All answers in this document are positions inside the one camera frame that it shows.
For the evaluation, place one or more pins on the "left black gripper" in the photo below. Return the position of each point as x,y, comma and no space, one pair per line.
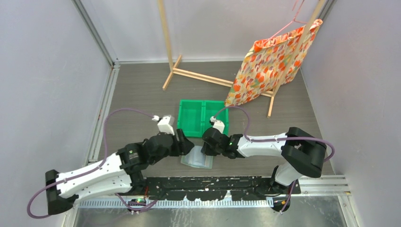
183,146

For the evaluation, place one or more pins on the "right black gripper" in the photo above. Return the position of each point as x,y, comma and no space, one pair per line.
206,151

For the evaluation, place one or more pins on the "sage green card holder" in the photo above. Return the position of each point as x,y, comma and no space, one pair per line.
195,158

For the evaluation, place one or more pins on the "green plastic double bin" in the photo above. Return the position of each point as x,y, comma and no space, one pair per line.
194,116

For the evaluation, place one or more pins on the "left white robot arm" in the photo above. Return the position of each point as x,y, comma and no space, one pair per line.
121,172

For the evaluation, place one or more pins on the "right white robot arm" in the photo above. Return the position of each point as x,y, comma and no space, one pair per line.
304,155

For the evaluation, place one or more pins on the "floral orange fabric bag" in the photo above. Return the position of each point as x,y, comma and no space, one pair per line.
263,67

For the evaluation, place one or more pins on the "wooden clothes rack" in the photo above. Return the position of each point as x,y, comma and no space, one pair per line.
173,66

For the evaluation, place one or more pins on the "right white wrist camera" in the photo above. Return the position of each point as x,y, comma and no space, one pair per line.
217,124

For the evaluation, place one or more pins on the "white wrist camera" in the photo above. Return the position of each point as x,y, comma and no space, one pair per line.
217,124
165,124

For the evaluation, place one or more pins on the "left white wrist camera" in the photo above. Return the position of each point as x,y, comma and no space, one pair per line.
165,124

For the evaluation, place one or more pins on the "aluminium rail with slots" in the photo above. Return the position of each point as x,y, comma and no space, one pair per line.
197,203

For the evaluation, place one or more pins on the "aluminium corner frame post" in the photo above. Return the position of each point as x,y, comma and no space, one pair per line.
93,31

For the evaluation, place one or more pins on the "pink wire hanger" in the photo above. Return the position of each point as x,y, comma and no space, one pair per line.
298,3

